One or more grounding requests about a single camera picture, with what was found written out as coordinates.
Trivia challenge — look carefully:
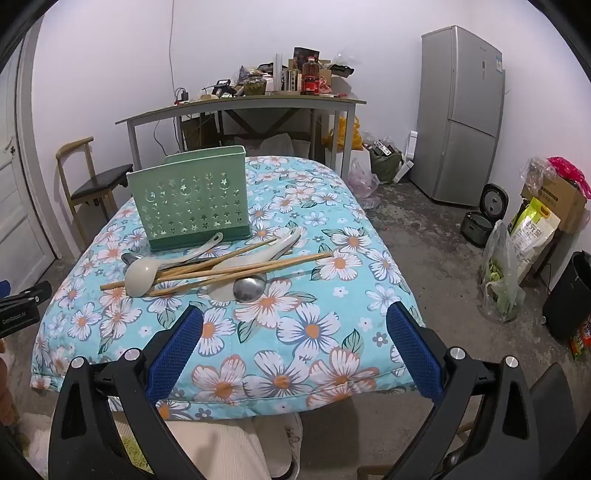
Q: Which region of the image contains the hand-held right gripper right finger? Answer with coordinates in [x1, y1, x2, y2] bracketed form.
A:
[383, 302, 541, 480]

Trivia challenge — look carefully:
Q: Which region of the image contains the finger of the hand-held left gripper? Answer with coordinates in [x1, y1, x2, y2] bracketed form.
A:
[0, 281, 53, 305]

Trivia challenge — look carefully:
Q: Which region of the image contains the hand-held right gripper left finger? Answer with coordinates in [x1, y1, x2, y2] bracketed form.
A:
[48, 304, 218, 480]

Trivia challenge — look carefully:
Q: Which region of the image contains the metal spoon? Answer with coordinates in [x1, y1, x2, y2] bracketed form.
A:
[232, 247, 298, 304]
[121, 252, 204, 271]

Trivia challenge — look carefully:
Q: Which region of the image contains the green plastic utensil holder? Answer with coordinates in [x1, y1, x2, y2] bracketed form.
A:
[127, 145, 254, 252]

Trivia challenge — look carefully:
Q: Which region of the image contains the white door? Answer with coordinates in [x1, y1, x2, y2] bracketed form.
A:
[0, 44, 58, 282]

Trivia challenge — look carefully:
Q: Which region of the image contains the person's leg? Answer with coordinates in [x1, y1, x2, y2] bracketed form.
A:
[164, 408, 278, 480]

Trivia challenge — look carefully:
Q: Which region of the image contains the green and white plush mat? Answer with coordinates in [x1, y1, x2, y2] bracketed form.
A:
[111, 411, 155, 480]

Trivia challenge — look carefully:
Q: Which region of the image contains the floral teal blanket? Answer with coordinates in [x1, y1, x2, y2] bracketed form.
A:
[30, 156, 423, 422]

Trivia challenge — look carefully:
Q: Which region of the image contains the clear bag of vegetables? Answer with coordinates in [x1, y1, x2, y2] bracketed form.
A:
[480, 220, 526, 324]

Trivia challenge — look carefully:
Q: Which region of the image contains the wooden chair with black seat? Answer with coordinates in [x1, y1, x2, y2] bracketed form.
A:
[55, 136, 134, 247]

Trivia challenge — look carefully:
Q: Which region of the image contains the dark round pot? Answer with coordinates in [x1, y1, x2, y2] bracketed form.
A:
[460, 211, 493, 248]

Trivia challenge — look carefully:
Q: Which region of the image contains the person's white shoe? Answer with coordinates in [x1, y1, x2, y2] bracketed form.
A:
[265, 412, 304, 479]

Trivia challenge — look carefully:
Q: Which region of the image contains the black stool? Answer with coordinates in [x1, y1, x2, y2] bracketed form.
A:
[526, 362, 578, 446]

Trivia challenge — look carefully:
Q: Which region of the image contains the black trash bin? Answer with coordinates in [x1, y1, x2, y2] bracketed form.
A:
[541, 250, 591, 343]

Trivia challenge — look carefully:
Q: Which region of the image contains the yellow and white rice bag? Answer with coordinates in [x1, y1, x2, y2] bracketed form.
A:
[509, 197, 561, 283]

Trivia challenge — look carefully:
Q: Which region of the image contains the orange snack packet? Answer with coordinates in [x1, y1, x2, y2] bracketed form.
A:
[569, 318, 591, 361]

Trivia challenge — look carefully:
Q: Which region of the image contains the black rice cooker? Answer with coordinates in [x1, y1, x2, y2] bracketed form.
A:
[480, 183, 509, 217]

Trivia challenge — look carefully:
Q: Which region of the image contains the pink translucent bag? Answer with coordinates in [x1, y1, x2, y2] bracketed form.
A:
[347, 158, 382, 208]

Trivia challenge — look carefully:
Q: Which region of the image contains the green bag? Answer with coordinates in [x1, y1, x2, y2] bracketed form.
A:
[367, 141, 404, 184]

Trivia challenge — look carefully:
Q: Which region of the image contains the cardboard box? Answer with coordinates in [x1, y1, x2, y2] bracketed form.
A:
[521, 173, 589, 234]

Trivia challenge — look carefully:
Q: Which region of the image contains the white box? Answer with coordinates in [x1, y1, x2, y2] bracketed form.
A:
[398, 130, 419, 182]

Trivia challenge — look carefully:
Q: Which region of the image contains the clear plastic bag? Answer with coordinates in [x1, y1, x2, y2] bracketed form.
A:
[518, 157, 557, 190]

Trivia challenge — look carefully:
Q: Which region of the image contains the yellow plastic bag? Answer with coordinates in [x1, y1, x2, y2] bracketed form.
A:
[322, 115, 365, 152]

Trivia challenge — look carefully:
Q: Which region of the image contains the white sack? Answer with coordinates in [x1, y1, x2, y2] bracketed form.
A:
[233, 134, 310, 160]

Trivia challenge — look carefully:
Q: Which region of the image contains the pink plastic bag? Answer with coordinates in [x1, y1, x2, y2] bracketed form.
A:
[547, 156, 591, 200]

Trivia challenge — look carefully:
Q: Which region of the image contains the grey desk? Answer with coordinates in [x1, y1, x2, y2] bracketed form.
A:
[115, 90, 368, 178]

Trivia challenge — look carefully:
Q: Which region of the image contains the silver refrigerator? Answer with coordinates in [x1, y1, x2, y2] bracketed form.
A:
[409, 25, 507, 208]

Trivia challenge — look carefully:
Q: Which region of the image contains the green jar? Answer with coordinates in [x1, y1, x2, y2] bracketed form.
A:
[242, 74, 269, 97]

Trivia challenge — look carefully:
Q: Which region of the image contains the cola bottle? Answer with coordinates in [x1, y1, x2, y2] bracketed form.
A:
[300, 56, 322, 96]

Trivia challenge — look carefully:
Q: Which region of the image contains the wall cable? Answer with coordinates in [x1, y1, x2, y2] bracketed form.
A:
[167, 0, 181, 100]

